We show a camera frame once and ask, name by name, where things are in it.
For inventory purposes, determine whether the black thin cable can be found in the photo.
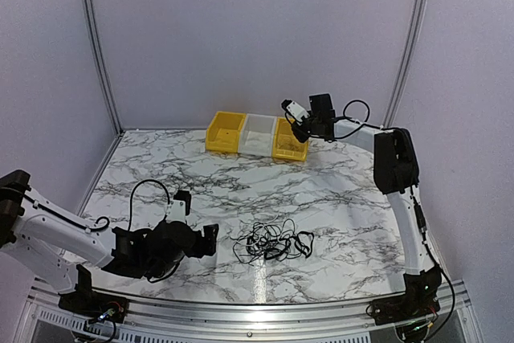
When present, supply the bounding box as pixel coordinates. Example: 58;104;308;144
232;218;300;266

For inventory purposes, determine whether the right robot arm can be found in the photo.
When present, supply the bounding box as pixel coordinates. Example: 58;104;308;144
281;93;448;325

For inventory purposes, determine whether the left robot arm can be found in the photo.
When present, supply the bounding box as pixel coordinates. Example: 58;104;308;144
1;169;219;315

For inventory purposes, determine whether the right yellow bin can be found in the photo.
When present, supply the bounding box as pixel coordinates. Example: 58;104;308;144
271;117;308;161

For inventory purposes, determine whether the yellow bin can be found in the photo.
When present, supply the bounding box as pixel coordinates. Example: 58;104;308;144
271;117;308;161
206;111;247;153

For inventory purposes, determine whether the white translucent bin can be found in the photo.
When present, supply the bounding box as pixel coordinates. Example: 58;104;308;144
238;113;277;157

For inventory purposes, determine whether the left yellow bin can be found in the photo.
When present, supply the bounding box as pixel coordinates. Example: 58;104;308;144
206;111;247;153

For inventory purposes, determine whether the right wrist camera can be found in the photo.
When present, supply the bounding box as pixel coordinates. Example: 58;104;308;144
281;99;310;123

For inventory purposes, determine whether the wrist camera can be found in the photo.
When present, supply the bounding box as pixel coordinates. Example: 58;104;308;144
281;99;310;123
165;190;192;223

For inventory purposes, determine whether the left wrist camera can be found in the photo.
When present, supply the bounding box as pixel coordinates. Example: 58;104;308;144
165;190;192;223

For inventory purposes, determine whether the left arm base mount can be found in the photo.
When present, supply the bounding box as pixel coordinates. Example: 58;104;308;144
59;293;129;324

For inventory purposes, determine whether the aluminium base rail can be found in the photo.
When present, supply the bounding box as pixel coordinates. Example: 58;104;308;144
15;274;471;343

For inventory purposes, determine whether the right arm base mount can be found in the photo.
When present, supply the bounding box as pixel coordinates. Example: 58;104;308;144
365;294;440;325

